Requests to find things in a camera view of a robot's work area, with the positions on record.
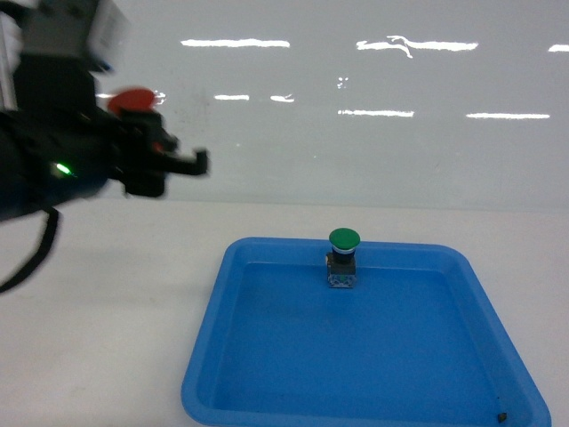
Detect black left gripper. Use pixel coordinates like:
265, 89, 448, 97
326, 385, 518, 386
66, 107, 210, 198

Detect red push button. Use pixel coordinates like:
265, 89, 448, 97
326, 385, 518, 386
107, 87, 156, 116

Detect green push button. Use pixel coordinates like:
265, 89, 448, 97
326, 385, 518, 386
325, 228, 361, 288

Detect blue plastic tray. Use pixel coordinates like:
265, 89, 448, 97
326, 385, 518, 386
180, 238, 551, 426

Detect black cable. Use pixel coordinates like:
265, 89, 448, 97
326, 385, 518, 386
0, 206, 60, 294

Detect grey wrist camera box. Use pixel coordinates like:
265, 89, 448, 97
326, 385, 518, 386
21, 1, 129, 73

